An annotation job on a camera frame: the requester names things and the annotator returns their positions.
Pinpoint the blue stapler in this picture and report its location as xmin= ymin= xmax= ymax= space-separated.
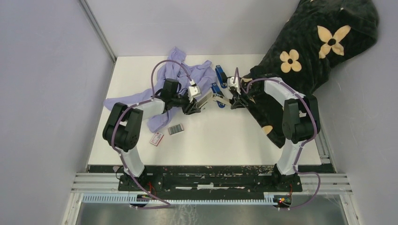
xmin=211 ymin=82 xmax=226 ymax=108
xmin=215 ymin=65 xmax=228 ymax=89

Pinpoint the lavender crumpled cloth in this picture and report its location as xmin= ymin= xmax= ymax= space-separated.
xmin=103 ymin=47 xmax=216 ymax=133

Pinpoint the black floral blanket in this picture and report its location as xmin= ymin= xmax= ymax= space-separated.
xmin=241 ymin=0 xmax=379 ymax=148

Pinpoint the aluminium rail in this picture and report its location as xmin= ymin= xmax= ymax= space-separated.
xmin=71 ymin=173 xmax=353 ymax=195

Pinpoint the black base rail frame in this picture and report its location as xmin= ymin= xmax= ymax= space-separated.
xmin=87 ymin=165 xmax=337 ymax=201

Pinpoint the red white staple box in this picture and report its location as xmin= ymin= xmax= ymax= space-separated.
xmin=150 ymin=132 xmax=164 ymax=146

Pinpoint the slotted cable duct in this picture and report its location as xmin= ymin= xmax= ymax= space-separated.
xmin=81 ymin=194 xmax=276 ymax=206

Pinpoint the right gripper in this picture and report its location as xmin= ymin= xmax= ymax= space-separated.
xmin=231 ymin=83 xmax=264 ymax=109

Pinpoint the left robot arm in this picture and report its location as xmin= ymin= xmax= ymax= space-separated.
xmin=102 ymin=78 xmax=201 ymax=191

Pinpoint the beige and black stapler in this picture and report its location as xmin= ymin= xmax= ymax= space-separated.
xmin=196 ymin=92 xmax=231 ymax=109

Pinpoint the open box of staples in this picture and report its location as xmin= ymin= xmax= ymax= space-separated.
xmin=168 ymin=124 xmax=184 ymax=135

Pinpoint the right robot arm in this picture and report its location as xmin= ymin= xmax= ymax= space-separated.
xmin=227 ymin=77 xmax=320 ymax=191

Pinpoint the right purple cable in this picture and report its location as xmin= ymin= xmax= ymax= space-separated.
xmin=233 ymin=67 xmax=321 ymax=210

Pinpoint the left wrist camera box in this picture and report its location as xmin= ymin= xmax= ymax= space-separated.
xmin=188 ymin=85 xmax=201 ymax=102

